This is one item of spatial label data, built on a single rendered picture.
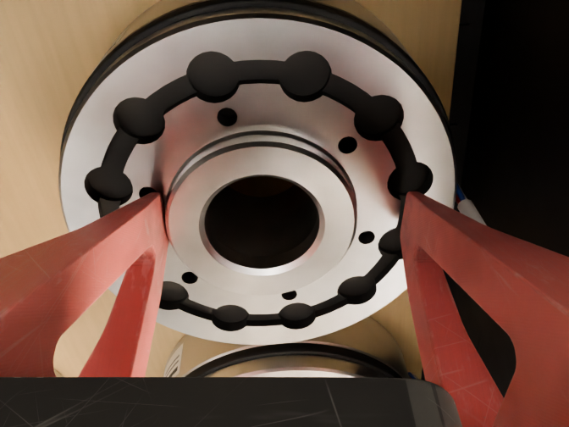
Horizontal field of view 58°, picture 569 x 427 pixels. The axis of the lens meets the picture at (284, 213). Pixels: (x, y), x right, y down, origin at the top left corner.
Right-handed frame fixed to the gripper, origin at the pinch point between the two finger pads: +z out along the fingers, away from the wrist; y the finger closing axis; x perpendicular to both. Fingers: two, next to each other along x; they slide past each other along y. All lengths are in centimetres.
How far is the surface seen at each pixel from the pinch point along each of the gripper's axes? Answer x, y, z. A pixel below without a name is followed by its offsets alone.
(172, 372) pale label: 8.6, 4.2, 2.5
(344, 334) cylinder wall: 6.7, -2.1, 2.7
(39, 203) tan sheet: 1.7, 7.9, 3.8
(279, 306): 3.5, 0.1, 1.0
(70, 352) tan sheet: 8.9, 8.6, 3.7
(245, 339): 4.9, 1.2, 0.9
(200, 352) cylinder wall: 7.3, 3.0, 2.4
